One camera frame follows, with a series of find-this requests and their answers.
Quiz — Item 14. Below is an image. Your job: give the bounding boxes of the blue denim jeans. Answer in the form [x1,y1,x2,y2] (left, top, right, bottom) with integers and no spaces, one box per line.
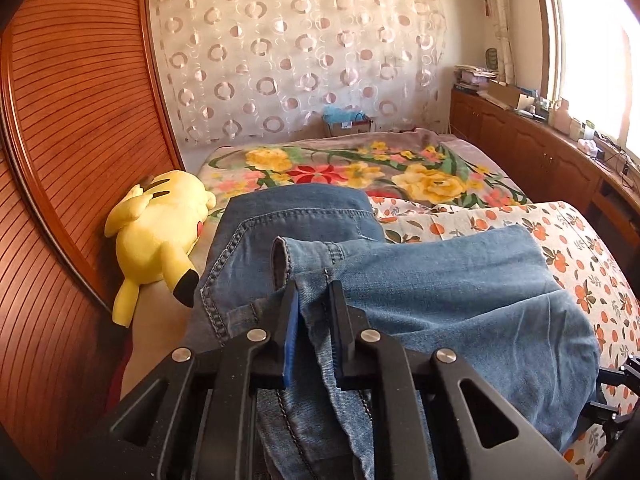
[183,184,600,479]

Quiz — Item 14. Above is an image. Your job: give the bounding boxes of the white plastic jug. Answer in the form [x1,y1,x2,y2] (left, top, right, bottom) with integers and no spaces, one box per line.
[549,98,572,136]

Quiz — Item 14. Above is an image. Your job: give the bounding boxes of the floral blanket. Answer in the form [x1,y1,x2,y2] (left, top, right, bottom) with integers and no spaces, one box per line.
[198,129,528,209]

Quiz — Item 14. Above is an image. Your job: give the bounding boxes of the blue item in box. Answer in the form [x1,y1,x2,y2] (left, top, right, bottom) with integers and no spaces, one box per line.
[322,106,373,136]

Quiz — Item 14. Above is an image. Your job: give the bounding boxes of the side drape curtain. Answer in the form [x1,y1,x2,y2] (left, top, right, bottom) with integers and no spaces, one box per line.
[485,0,516,84]

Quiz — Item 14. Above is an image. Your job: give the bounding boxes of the orange print bed sheet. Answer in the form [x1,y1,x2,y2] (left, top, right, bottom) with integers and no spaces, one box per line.
[369,196,640,480]

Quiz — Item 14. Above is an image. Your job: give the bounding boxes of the cardboard box on cabinet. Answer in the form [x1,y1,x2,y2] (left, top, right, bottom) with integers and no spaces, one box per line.
[487,80,535,110]

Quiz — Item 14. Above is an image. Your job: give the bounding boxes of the wooden cabinet under window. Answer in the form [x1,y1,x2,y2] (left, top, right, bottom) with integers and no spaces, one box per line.
[449,88,639,280]

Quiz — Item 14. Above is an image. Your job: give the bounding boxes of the circle pattern sheer curtain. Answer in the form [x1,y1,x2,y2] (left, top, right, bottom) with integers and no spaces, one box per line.
[149,0,446,148]

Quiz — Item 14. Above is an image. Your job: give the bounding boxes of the window with wooden frame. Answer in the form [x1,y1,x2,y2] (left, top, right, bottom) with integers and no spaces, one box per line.
[544,0,639,158]

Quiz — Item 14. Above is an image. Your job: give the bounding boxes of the yellow Pikachu plush toy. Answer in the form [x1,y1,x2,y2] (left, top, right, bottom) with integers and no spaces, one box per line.
[104,170,216,327]

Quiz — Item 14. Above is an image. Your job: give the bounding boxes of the wooden louvered wardrobe door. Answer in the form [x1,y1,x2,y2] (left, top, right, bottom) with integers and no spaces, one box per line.
[1,0,182,479]

